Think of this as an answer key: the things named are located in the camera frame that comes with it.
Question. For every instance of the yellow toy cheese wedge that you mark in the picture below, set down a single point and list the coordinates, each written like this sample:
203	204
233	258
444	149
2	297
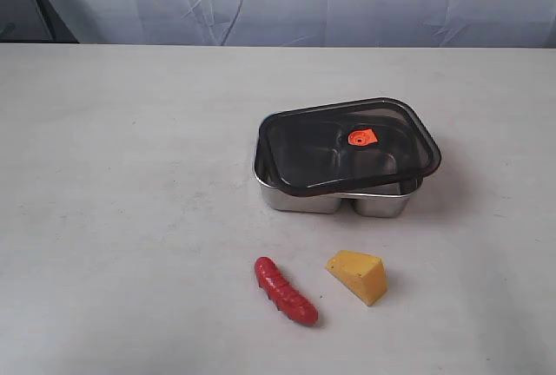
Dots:
363	274

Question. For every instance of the white wrinkled backdrop curtain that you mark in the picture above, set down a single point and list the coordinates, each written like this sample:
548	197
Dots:
313	23

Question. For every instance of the dark transparent box lid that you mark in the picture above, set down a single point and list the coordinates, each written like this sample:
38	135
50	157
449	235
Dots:
346	146

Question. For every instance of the stainless steel lunch box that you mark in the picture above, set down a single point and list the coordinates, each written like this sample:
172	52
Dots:
385	201

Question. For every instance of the dark grey panel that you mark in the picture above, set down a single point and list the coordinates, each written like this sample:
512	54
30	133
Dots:
32	21

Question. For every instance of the red toy sausage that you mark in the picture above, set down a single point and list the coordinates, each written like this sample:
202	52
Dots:
285	297

